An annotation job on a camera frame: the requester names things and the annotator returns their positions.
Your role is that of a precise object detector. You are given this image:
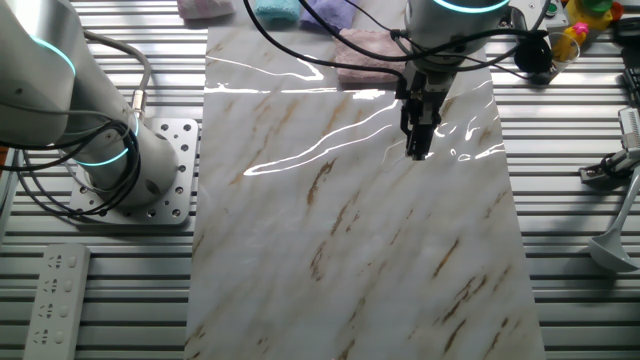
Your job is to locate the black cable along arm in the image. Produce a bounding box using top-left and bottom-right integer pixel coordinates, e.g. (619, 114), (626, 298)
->
(242, 0), (551, 85)

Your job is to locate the purple fluffy cloth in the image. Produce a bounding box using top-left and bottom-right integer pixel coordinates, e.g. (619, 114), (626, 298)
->
(299, 0), (359, 30)

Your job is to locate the yellow pink toy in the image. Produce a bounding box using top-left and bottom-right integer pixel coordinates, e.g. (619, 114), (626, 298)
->
(551, 21), (590, 62)

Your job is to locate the wrist camera with metal bracket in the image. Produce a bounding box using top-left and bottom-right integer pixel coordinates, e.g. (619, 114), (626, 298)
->
(508, 4), (554, 77)

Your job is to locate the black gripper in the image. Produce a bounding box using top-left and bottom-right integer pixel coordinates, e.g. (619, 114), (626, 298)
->
(394, 64), (455, 162)

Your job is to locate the thick grey robot cable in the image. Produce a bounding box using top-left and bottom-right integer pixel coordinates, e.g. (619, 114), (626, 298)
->
(82, 29), (153, 122)

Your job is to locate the teal fluffy cloth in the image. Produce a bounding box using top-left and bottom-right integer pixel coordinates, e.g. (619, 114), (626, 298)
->
(254, 0), (302, 22)

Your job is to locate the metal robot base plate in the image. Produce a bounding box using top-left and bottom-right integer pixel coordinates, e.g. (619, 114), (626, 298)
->
(68, 117), (200, 227)

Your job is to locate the white power strip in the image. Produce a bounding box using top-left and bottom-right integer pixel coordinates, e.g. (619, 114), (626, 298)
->
(22, 243), (92, 360)

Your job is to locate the white marble pattern sheet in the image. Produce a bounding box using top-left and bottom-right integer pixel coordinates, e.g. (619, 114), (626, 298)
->
(183, 24), (547, 360)

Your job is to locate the silver webcam on stand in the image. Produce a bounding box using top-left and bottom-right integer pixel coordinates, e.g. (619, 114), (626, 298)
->
(578, 148), (640, 190)

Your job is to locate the grey white ladle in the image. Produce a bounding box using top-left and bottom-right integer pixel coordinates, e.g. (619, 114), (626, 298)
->
(587, 168), (640, 274)

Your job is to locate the pale pink white folded cloth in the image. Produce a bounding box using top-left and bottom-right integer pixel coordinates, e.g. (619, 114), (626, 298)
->
(176, 0), (236, 21)

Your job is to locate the yellow toy with green cap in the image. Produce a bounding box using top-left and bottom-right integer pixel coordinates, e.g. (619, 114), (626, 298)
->
(564, 0), (626, 32)

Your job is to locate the black cable bundle at base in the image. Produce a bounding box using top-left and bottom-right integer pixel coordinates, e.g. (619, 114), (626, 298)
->
(0, 118), (143, 219)

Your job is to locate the grey box with green button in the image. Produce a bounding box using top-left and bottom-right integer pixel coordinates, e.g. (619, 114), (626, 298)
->
(509, 0), (570, 32)

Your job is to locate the pink fluffy cloth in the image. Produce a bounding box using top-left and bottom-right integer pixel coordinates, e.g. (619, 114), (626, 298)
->
(333, 28), (417, 84)

